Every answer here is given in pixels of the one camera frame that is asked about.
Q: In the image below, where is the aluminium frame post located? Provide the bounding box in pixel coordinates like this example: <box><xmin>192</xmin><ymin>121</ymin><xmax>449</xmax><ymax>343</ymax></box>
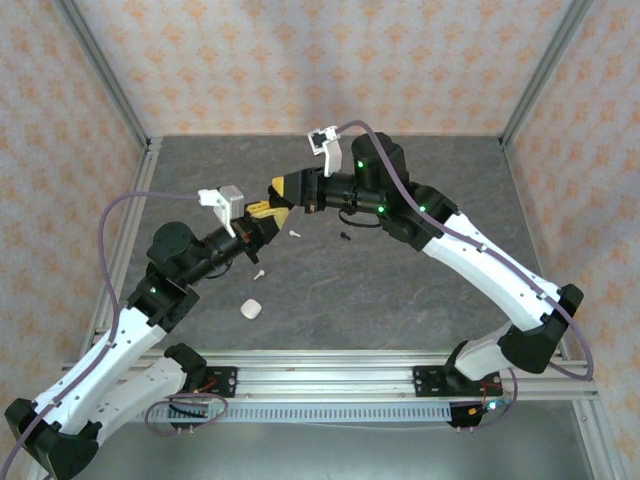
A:
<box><xmin>498</xmin><ymin>0</ymin><xmax>595</xmax><ymax>147</ymax></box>
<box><xmin>569</xmin><ymin>394</ymin><xmax>619</xmax><ymax>480</ymax></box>
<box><xmin>53</xmin><ymin>0</ymin><xmax>152</xmax><ymax>152</ymax></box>

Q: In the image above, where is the aluminium side rail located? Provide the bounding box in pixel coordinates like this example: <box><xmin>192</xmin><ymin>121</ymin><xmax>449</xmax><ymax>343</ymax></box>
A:
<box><xmin>499</xmin><ymin>139</ymin><xmax>574</xmax><ymax>361</ymax></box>
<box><xmin>79</xmin><ymin>137</ymin><xmax>164</xmax><ymax>351</ymax></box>

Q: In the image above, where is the grey metal panel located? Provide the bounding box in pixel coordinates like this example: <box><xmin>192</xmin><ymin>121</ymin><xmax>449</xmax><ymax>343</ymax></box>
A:
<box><xmin>84</xmin><ymin>422</ymin><xmax>596</xmax><ymax>480</ymax></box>

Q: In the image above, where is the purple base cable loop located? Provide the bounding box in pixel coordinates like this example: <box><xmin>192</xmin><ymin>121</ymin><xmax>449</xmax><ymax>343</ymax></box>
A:
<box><xmin>144</xmin><ymin>393</ymin><xmax>229</xmax><ymax>435</ymax></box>
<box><xmin>457</xmin><ymin>367</ymin><xmax>520</xmax><ymax>432</ymax></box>

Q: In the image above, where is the slotted grey cable tray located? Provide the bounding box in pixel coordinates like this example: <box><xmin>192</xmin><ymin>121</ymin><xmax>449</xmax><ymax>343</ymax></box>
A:
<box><xmin>148</xmin><ymin>402</ymin><xmax>454</xmax><ymax>424</ymax></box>

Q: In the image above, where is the thin black gripper wire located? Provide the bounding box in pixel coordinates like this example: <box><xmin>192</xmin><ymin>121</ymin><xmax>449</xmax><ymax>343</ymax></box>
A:
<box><xmin>338</xmin><ymin>208</ymin><xmax>382</xmax><ymax>230</ymax></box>

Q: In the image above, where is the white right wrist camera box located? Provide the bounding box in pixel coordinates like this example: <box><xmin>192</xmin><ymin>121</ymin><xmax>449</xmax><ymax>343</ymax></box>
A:
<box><xmin>306</xmin><ymin>126</ymin><xmax>344</xmax><ymax>178</ymax></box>

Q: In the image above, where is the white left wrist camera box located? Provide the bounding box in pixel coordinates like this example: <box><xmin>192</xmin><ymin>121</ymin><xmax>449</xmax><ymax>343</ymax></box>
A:
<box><xmin>197</xmin><ymin>185</ymin><xmax>245</xmax><ymax>238</ymax></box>

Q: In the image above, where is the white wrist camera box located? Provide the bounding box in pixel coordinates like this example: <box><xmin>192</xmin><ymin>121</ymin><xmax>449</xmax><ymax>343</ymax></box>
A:
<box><xmin>197</xmin><ymin>185</ymin><xmax>245</xmax><ymax>238</ymax></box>
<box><xmin>306</xmin><ymin>126</ymin><xmax>344</xmax><ymax>178</ymax></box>

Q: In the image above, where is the aluminium front rail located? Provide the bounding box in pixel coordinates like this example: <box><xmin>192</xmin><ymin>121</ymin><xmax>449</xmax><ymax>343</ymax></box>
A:
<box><xmin>62</xmin><ymin>348</ymin><xmax>599</xmax><ymax>401</ymax></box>

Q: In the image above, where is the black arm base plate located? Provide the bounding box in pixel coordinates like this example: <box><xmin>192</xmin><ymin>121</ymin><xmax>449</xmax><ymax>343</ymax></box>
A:
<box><xmin>413</xmin><ymin>366</ymin><xmax>503</xmax><ymax>399</ymax></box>
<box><xmin>197</xmin><ymin>366</ymin><xmax>239</xmax><ymax>399</ymax></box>

